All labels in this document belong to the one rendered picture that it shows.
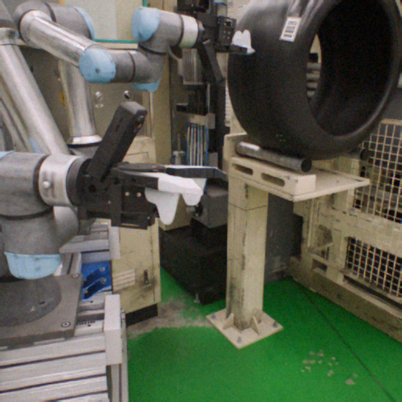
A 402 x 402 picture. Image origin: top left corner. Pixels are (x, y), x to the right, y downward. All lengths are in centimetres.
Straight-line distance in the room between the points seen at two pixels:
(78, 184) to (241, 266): 131
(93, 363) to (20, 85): 58
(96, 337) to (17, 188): 42
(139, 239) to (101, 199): 127
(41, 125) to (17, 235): 20
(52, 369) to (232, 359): 103
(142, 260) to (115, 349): 99
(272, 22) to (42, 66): 84
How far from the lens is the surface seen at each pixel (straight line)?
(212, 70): 113
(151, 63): 107
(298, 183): 129
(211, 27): 114
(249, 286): 186
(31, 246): 65
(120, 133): 54
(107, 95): 170
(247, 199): 167
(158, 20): 104
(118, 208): 54
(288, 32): 119
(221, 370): 181
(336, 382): 184
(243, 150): 150
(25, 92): 76
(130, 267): 188
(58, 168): 58
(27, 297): 89
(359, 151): 150
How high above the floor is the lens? 121
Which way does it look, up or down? 19 degrees down
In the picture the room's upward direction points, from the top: straight up
